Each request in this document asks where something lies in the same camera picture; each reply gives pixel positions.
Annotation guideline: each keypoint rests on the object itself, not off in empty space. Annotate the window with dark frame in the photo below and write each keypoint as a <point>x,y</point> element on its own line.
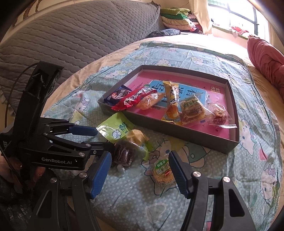
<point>243,14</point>

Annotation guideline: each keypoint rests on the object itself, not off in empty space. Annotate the dark floral pillow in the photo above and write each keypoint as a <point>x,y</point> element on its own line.
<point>163,33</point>

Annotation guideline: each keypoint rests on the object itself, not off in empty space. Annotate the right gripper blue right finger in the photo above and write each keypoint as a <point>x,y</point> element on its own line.
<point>182,174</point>

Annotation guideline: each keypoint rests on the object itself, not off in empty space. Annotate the beige bed sheet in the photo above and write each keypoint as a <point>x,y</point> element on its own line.
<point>133,200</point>

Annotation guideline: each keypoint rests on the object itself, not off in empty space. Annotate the pink and blue book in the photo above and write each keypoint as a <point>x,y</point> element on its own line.
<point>207,88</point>

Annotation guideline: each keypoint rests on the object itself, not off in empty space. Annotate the clear red pastry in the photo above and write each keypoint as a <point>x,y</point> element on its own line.
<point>220,118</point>

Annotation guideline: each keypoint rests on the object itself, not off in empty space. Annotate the person's left hand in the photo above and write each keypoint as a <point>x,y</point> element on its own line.
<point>22,175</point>

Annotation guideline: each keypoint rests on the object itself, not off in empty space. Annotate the tall yellow snack packet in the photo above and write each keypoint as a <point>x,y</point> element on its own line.
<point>171,113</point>

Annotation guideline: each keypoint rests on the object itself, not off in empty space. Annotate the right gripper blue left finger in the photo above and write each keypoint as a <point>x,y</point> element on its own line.
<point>98,173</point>

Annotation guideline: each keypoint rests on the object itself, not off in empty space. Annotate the red snack bar packet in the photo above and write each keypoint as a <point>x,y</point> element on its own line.
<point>133,98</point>

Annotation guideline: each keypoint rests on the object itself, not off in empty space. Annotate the red quilted duvet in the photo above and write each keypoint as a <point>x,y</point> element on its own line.
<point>268,60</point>

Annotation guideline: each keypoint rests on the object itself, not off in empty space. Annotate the stack of folded blankets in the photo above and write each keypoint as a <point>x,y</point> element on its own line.
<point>181,19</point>

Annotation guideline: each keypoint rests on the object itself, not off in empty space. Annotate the clear bread bun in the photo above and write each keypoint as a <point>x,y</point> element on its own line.
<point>193,111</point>

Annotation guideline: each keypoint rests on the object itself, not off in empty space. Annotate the green snack packet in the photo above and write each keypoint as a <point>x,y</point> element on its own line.
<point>118,128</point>

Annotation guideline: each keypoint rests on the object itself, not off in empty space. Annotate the small green label cake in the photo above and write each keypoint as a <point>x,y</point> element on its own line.
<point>161,174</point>

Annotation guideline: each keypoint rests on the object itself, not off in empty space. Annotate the grey quilted headboard cover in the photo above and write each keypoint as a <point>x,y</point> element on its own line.
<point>73,36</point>

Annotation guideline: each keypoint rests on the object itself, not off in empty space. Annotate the blue Oreo cookie packet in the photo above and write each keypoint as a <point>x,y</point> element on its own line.
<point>117,95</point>

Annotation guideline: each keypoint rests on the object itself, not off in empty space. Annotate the cream curtain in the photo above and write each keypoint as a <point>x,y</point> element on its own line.
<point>200,9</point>

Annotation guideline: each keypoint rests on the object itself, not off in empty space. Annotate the red clothes on windowsill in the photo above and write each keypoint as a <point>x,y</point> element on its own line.
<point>237,31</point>

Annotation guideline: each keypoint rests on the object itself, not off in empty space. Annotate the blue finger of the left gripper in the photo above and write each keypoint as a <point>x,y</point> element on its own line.
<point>83,130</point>

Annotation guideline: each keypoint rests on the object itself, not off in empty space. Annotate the orange cake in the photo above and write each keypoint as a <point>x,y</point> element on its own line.
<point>150,100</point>

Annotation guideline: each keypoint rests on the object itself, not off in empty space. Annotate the dark brown brownie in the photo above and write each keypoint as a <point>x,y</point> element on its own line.
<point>122,157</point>

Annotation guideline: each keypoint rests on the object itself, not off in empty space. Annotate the Hello Kitty patterned blanket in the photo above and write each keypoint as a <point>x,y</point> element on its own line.
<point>217,112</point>

